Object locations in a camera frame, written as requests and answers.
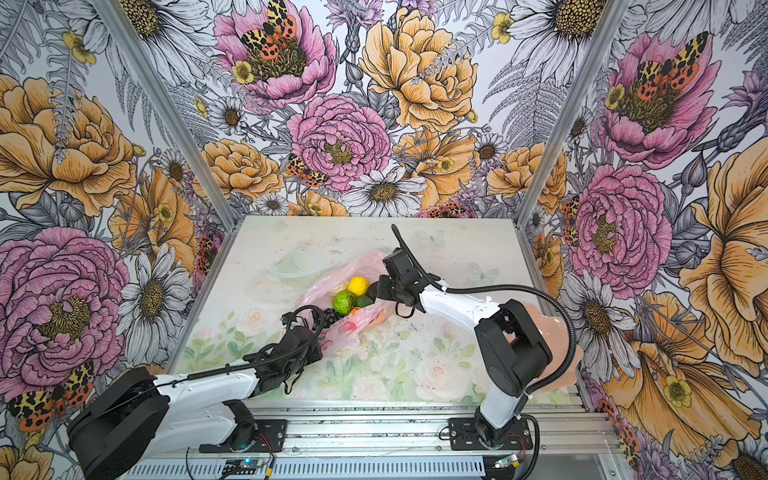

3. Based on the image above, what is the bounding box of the pink plastic bag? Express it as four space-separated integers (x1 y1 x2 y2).
297 251 395 357

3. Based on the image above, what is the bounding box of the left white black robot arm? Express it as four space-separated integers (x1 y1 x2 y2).
67 325 322 479

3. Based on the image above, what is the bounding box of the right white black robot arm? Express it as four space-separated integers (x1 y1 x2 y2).
376 249 552 448

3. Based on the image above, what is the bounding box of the dark green fake avocado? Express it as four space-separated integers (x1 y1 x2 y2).
355 295 374 308

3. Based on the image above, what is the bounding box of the yellow fake lemon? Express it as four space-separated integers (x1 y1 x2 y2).
347 276 370 297

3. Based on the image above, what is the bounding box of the bright green fake lime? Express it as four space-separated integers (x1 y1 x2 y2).
332 290 357 317

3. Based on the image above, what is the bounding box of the black fake grape bunch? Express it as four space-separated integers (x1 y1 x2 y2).
323 308 344 329

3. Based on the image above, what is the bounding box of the left green circuit board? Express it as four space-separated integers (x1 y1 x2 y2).
222 458 264 477

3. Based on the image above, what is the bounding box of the green circuit board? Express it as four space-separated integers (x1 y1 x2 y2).
493 454 520 469
222 458 264 477

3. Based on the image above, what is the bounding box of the right green circuit board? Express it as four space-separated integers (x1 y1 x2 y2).
493 454 520 469

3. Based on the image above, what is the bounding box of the right black corrugated cable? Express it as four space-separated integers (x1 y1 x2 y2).
391 224 578 397

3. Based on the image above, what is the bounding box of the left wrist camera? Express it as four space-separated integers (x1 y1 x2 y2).
281 312 308 331

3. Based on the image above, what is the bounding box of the left black cable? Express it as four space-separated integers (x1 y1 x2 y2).
89 304 328 421

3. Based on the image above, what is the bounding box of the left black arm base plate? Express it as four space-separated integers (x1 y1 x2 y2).
198 419 288 454

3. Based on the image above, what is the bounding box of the white slotted cable duct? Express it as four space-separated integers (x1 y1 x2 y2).
123 456 486 479

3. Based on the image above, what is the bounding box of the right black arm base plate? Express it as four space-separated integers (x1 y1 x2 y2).
448 418 534 452

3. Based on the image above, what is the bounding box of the aluminium mounting rail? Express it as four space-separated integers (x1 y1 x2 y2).
110 399 622 460

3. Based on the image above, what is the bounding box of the right aluminium corner post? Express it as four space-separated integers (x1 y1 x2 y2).
515 1 627 230

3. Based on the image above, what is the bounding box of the aluminium corner post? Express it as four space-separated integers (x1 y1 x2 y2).
94 1 240 232
515 1 627 230

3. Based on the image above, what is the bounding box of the left aluminium corner post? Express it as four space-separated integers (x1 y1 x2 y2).
94 1 240 232

